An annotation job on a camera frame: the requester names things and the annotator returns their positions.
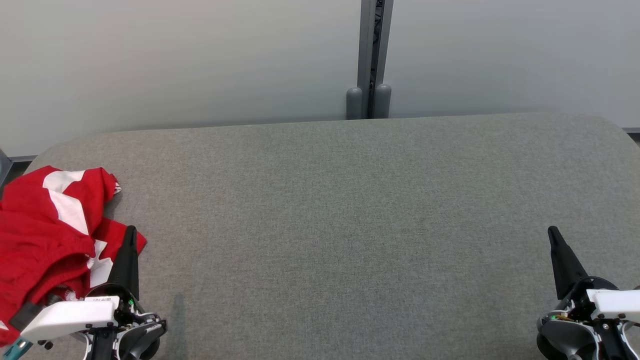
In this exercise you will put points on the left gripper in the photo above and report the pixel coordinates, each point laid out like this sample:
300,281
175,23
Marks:
70,317

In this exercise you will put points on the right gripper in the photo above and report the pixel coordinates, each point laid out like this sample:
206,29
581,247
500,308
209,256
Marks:
615,305

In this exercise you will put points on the red basketball jersey white sleeves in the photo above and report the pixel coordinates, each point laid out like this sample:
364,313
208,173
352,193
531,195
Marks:
95,190

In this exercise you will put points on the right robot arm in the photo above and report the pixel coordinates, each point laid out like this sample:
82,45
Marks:
560,336

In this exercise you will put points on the grey partition post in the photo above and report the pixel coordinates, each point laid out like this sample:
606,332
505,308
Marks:
364,50

